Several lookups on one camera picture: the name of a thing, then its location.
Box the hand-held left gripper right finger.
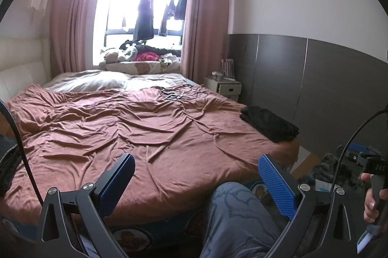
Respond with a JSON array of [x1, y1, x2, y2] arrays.
[[258, 154, 356, 258]]

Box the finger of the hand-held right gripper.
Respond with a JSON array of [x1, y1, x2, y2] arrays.
[[347, 150, 381, 162]]

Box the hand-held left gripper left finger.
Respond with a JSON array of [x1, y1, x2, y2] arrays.
[[35, 153, 136, 258]]

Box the person's right hand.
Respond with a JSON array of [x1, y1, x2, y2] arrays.
[[361, 173, 383, 225]]

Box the white blue bag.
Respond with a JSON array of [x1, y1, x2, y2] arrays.
[[315, 179, 334, 192]]

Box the person's left leg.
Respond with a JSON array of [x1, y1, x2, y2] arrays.
[[198, 182, 293, 258]]

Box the grey wardrobe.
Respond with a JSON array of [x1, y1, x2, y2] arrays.
[[226, 33, 388, 166]]

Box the small black device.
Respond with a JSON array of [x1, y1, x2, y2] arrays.
[[157, 87, 186, 101]]

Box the grey pillow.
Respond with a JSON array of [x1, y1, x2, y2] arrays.
[[126, 72, 196, 89], [42, 70, 131, 93]]

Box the white nightstand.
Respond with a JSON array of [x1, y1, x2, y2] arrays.
[[203, 76, 243, 101]]

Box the dark cloth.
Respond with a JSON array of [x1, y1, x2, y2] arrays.
[[0, 133, 22, 198]]

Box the bear print cushion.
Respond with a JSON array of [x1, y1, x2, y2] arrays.
[[93, 60, 182, 75]]

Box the pink white rack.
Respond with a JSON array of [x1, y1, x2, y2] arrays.
[[221, 58, 236, 81]]

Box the beige plush toy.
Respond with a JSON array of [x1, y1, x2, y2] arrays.
[[97, 48, 126, 64]]

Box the red cloth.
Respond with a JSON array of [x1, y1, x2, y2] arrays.
[[136, 52, 160, 62]]

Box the white plush toy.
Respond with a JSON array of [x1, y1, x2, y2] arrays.
[[120, 42, 137, 62]]

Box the white patterned cloth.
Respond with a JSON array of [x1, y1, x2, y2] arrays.
[[159, 54, 182, 68]]

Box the black garment pile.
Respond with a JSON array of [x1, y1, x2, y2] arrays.
[[133, 44, 182, 58]]

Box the cream padded headboard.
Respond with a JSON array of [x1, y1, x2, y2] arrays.
[[0, 37, 53, 104]]

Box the hanging dark coat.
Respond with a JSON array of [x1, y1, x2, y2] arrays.
[[133, 0, 156, 42]]

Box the hanging dark trousers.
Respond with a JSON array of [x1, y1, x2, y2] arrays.
[[159, 0, 177, 37]]

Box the bright window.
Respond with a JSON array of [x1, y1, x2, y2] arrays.
[[94, 0, 191, 67]]

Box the hanging dark shirt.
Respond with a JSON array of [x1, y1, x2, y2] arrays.
[[175, 0, 189, 21]]

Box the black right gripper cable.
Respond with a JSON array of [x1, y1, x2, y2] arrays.
[[330, 107, 388, 196]]

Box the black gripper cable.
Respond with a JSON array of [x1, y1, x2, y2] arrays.
[[0, 98, 44, 207], [330, 107, 388, 196]]

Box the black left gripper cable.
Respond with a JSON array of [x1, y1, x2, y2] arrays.
[[0, 98, 44, 207]]

